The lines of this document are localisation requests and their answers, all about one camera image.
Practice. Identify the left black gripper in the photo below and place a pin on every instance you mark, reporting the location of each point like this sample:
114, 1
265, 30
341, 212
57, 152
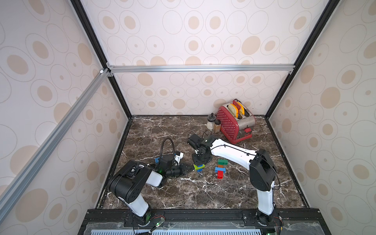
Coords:
182, 169

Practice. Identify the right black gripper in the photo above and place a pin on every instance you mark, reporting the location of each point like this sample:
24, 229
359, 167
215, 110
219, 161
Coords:
199, 155

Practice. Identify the lime green 2x4 lego brick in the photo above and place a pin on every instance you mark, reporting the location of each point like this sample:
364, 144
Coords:
196, 167

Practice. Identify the red 2x2 lego brick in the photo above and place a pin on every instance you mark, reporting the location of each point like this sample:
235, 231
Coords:
220, 175

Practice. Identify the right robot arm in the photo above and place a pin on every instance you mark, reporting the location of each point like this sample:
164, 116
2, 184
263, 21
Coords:
261, 169

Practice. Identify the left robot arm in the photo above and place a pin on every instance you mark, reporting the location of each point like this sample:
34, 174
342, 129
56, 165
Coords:
127, 184

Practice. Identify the brown spice jar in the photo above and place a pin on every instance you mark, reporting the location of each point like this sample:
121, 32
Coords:
217, 126

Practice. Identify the glass jar with black lid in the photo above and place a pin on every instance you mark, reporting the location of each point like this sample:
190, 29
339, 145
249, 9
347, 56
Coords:
210, 121

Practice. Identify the red polka dot toaster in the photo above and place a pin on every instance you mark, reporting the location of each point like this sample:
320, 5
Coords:
236, 129

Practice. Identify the toy bread slice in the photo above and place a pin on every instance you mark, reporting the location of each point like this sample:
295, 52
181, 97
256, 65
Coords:
233, 110

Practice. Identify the yellow toy slice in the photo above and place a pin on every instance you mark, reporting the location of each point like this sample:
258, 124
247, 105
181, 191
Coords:
239, 107

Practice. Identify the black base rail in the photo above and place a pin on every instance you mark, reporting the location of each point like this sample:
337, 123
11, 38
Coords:
205, 222

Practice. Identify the horizontal aluminium rail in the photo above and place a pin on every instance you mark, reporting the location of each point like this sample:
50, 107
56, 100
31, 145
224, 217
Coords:
199, 68

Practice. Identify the left diagonal aluminium rail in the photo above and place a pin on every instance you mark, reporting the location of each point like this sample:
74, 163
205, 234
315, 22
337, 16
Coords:
11, 196

